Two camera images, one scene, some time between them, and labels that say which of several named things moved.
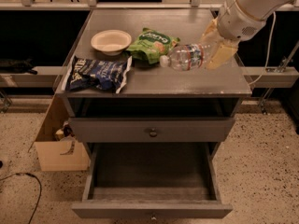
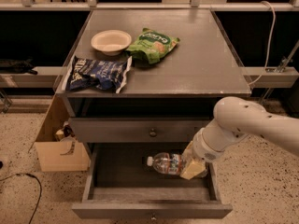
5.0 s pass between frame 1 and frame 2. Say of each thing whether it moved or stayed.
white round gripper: moved
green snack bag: stayed
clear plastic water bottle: moved
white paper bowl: stayed
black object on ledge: stayed
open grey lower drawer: stayed
